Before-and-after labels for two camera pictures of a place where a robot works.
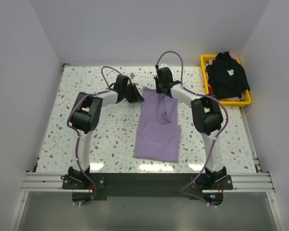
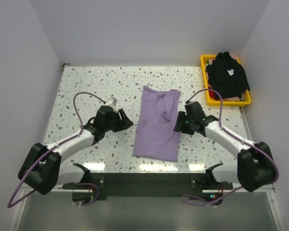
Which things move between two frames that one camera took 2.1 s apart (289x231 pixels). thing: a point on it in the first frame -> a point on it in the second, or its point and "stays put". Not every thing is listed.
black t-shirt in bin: (227, 77) stays put
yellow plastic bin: (247, 100) stays put
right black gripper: (158, 90) -> (179, 125)
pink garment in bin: (234, 98) stays put
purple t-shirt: (158, 134) stays put
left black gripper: (136, 97) -> (124, 122)
